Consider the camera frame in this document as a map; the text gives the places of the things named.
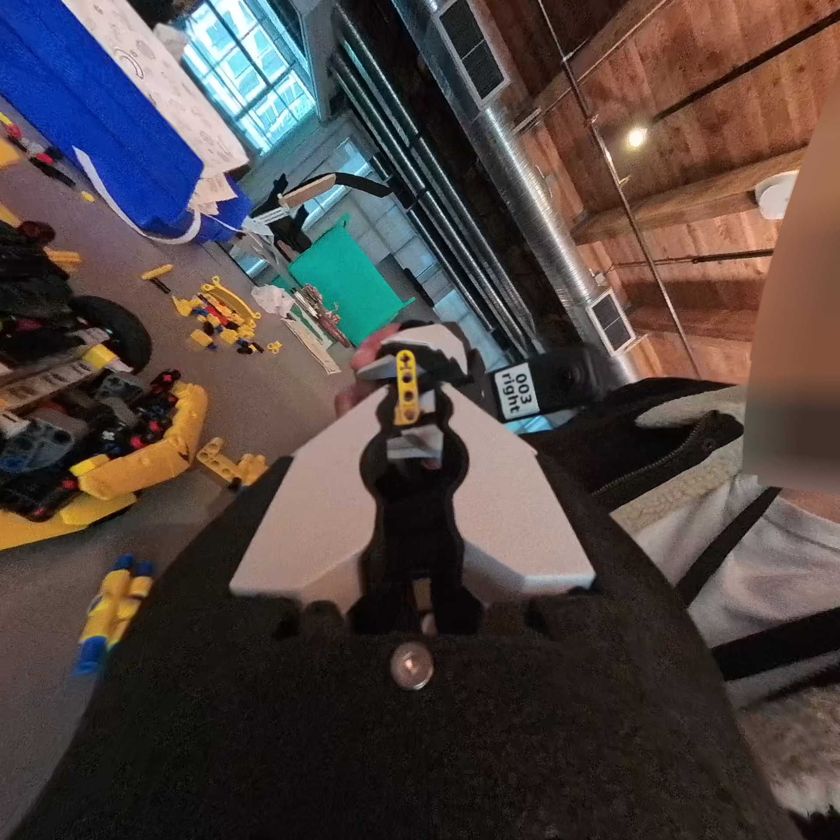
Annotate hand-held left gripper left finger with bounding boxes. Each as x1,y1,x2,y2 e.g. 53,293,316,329
230,386,417,619

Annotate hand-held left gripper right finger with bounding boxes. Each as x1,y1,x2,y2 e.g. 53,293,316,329
413,386,596,619

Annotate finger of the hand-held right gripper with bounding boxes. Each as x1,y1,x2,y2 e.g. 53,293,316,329
386,420,448,462
356,322,472,389

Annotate yellow brick beam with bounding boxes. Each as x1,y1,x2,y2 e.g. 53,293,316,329
392,349,422,426

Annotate yellow toy brick car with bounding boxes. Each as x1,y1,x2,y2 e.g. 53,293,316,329
0,220,211,552

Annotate pile of small bricks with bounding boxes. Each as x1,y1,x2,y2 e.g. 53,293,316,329
172,276,284,357

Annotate wooden black desk lamp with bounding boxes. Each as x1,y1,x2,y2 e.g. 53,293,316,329
252,171,404,227

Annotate person's right hand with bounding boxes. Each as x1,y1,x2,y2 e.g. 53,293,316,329
335,323,400,422

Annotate black fleece-lined jacket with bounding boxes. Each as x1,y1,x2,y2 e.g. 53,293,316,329
525,377,840,840

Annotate white framed vent grille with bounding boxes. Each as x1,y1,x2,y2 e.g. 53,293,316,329
586,289,639,355
433,0,513,109

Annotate yellow angled brick piece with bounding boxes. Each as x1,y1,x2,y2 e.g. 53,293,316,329
196,436,270,492

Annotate brown small parts heap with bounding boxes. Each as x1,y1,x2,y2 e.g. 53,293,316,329
295,285,350,349

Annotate instruction booklet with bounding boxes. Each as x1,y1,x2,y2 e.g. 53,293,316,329
282,308,342,376

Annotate white crumpled plastic bag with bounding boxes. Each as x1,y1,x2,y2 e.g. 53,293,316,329
251,283,296,317

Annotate yellow and blue brick assembly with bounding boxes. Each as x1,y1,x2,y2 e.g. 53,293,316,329
73,554,156,680

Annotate white shirt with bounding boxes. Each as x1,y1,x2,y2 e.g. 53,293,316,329
630,472,840,710

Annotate white round ceiling sensor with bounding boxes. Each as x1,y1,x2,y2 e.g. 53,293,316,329
753,169,802,221

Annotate paned window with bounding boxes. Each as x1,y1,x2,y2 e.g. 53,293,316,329
180,0,316,155

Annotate printed paper sheets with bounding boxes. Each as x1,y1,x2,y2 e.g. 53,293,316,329
62,0,250,217

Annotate blue plastic storage bin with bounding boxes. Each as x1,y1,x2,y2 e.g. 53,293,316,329
0,0,253,245

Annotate scattered red black brick pieces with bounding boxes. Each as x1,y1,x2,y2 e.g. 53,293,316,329
0,112,96,204

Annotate silver ventilation duct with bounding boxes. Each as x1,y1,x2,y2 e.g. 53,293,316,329
394,0,641,388

